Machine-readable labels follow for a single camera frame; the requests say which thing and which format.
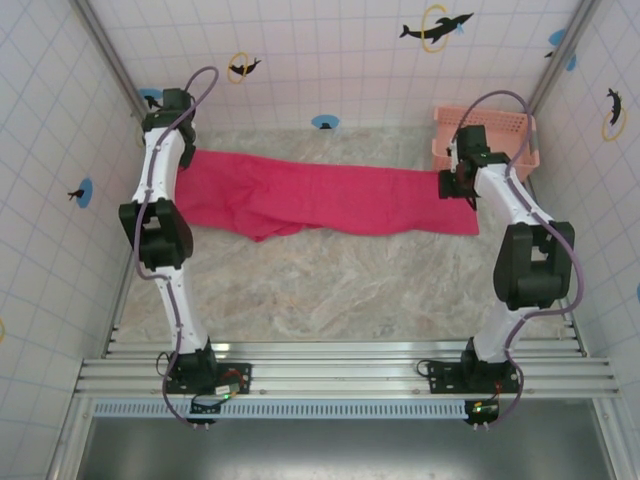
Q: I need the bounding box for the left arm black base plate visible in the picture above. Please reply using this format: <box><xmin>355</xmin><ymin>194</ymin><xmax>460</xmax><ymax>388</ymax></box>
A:
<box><xmin>164</xmin><ymin>362</ymin><xmax>254</xmax><ymax>396</ymax></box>

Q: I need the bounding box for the blue circle shark sticker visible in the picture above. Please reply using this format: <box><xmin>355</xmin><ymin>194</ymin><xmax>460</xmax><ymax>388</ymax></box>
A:
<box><xmin>138</xmin><ymin>88</ymin><xmax>166</xmax><ymax>112</ymax></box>

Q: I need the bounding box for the pink plastic basket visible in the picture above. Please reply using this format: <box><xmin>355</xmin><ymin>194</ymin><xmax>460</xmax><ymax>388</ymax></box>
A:
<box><xmin>430</xmin><ymin>105</ymin><xmax>541</xmax><ymax>184</ymax></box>

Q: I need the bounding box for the aluminium corner post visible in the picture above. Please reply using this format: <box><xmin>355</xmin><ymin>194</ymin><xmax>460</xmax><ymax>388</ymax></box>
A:
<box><xmin>74</xmin><ymin>0</ymin><xmax>151</xmax><ymax>121</ymax></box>
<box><xmin>527</xmin><ymin>0</ymin><xmax>601</xmax><ymax>115</ymax></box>

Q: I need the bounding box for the left aluminium corner post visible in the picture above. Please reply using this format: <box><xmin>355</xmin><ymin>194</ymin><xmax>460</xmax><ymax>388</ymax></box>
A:
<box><xmin>74</xmin><ymin>0</ymin><xmax>151</xmax><ymax>121</ymax></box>

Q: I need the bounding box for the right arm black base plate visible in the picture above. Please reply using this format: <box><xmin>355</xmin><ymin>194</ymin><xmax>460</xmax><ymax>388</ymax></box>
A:
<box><xmin>417</xmin><ymin>359</ymin><xmax>521</xmax><ymax>396</ymax></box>

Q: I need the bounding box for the aluminium rail frame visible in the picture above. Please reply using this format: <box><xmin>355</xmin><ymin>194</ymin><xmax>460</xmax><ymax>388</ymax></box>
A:
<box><xmin>74</xmin><ymin>341</ymin><xmax>621</xmax><ymax>401</ymax></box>

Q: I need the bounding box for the upright dolphin ring sticker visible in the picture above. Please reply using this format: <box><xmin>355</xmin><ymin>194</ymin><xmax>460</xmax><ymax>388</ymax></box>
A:
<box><xmin>601</xmin><ymin>87</ymin><xmax>629</xmax><ymax>143</ymax></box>

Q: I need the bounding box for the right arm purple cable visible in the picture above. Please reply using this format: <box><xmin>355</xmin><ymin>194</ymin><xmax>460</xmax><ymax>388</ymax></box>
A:
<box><xmin>457</xmin><ymin>89</ymin><xmax>587</xmax><ymax>431</ymax></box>

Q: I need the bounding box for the blue patch corner sticker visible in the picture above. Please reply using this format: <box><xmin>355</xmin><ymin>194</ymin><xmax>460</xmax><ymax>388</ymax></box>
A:
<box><xmin>543</xmin><ymin>28</ymin><xmax>578</xmax><ymax>71</ymax></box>

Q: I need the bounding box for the white slotted cable duct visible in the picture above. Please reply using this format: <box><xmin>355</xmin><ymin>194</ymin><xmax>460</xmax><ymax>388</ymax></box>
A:
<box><xmin>92</xmin><ymin>399</ymin><xmax>501</xmax><ymax>419</ymax></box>

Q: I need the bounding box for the pink towel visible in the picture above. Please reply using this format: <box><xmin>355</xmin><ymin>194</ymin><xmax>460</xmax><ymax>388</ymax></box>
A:
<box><xmin>172</xmin><ymin>148</ymin><xmax>480</xmax><ymax>244</ymax></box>

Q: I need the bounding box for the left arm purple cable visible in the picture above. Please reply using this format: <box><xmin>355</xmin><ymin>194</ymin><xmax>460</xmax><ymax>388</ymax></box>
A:
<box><xmin>130</xmin><ymin>66</ymin><xmax>221</xmax><ymax>431</ymax></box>

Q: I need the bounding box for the right aluminium corner post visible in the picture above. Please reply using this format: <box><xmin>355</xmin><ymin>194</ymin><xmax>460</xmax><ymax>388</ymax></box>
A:
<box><xmin>527</xmin><ymin>0</ymin><xmax>601</xmax><ymax>115</ymax></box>

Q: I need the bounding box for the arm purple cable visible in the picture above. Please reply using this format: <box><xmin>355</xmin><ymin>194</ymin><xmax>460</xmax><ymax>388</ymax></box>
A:
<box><xmin>457</xmin><ymin>89</ymin><xmax>587</xmax><ymax>431</ymax></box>
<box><xmin>130</xmin><ymin>66</ymin><xmax>221</xmax><ymax>431</ymax></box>

